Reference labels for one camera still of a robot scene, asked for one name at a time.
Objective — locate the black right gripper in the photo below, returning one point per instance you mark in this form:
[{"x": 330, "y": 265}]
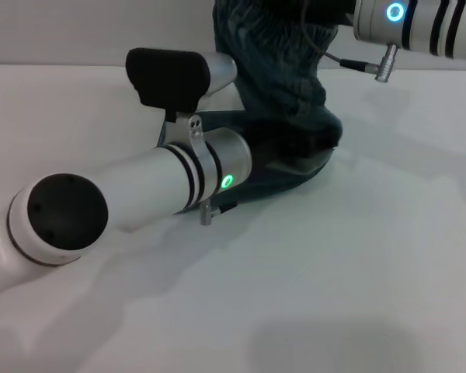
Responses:
[{"x": 330, "y": 11}]

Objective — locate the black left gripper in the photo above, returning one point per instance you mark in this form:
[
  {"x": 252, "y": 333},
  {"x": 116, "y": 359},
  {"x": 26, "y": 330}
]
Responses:
[{"x": 295, "y": 145}]

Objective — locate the blue denim shorts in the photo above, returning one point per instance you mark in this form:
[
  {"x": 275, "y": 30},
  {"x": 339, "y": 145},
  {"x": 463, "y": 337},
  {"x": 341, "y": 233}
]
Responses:
[{"x": 279, "y": 77}]

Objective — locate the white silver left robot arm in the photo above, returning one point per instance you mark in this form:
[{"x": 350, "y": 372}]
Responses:
[{"x": 101, "y": 202}]

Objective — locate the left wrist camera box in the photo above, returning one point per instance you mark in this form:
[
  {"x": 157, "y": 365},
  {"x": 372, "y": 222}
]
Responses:
[{"x": 167, "y": 77}]

